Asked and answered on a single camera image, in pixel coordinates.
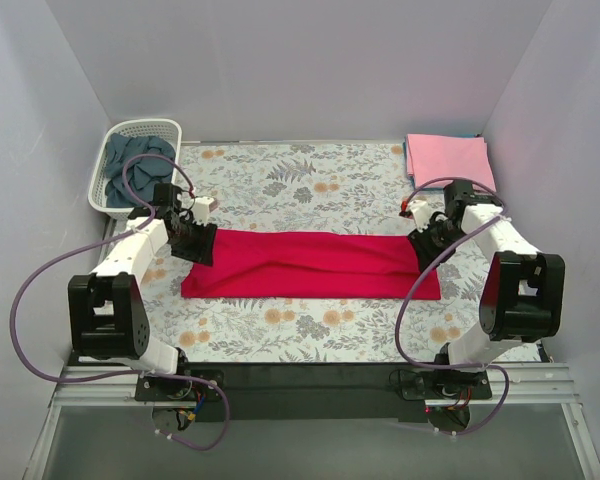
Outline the red t shirt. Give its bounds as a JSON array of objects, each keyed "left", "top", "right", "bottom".
[{"left": 180, "top": 230, "right": 420, "bottom": 299}]

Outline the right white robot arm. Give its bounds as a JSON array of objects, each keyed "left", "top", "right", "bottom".
[{"left": 398, "top": 177, "right": 565, "bottom": 400}]

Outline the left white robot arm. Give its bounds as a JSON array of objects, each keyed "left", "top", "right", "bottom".
[{"left": 68, "top": 183, "right": 217, "bottom": 400}]

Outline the dark blue-grey t shirt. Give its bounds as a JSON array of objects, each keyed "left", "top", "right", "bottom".
[{"left": 104, "top": 133, "right": 175, "bottom": 209}]

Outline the folded pink t shirt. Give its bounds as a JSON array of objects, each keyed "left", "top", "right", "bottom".
[{"left": 404, "top": 133, "right": 497, "bottom": 192}]

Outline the floral patterned table mat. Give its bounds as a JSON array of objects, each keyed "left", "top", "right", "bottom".
[{"left": 140, "top": 143, "right": 489, "bottom": 362}]

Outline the white plastic laundry basket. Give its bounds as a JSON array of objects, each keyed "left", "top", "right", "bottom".
[{"left": 88, "top": 118, "right": 182, "bottom": 220}]

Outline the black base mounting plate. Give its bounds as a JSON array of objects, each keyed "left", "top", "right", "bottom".
[{"left": 135, "top": 363, "right": 492, "bottom": 423}]

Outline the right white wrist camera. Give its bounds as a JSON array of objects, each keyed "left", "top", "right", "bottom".
[{"left": 399, "top": 200, "right": 434, "bottom": 232}]

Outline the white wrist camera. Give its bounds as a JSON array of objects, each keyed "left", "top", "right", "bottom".
[
  {"left": 399, "top": 200, "right": 434, "bottom": 232},
  {"left": 188, "top": 196, "right": 218, "bottom": 225}
]

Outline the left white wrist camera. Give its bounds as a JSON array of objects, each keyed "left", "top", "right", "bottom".
[{"left": 188, "top": 196, "right": 218, "bottom": 225}]

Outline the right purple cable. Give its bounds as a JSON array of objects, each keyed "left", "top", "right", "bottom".
[{"left": 394, "top": 177, "right": 511, "bottom": 439}]

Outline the purple cable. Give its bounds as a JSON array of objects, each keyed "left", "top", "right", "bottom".
[
  {"left": 394, "top": 177, "right": 511, "bottom": 439},
  {"left": 8, "top": 153, "right": 231, "bottom": 451}
]

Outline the aluminium frame rail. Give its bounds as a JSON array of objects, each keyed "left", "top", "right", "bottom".
[{"left": 52, "top": 362, "right": 581, "bottom": 406}]

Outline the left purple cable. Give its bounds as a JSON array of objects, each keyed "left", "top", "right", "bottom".
[{"left": 8, "top": 153, "right": 231, "bottom": 451}]

